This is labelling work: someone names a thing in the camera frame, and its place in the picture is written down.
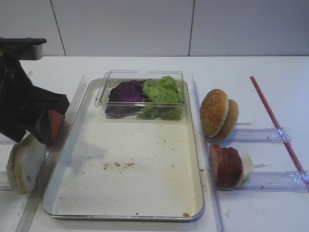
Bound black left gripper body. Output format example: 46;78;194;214
0;55;70;145

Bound bun half nearer tray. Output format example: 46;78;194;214
14;134;46;193

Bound tomato slice nearer tray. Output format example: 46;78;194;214
49;110;65;142

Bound green lettuce leaves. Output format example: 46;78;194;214
138;76;183;119

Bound bun half outer left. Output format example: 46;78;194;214
6;143;23;194

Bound purple cabbage leaf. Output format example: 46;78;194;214
105;80;144;117

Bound metal baking tray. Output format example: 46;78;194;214
42;79;204;222

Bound clear plastic salad container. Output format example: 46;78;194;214
95;70;185;120

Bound sesame bun top right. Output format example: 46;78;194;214
200;89;229;138

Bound bun bottom right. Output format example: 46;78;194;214
214;99;239;141

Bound clear right tray guide strip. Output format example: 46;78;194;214
191;75;225;232

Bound white pusher block patty lane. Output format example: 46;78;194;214
236;153;253;188

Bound red outer right strip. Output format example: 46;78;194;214
250;76;305;173

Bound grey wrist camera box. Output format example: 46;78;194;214
0;37;47;60

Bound clear rail track bun lane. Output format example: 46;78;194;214
0;171;12;191

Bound clear rail track right bun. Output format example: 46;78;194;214
226;123;291;143

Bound clear rail track patty lane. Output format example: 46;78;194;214
216;171;309;193

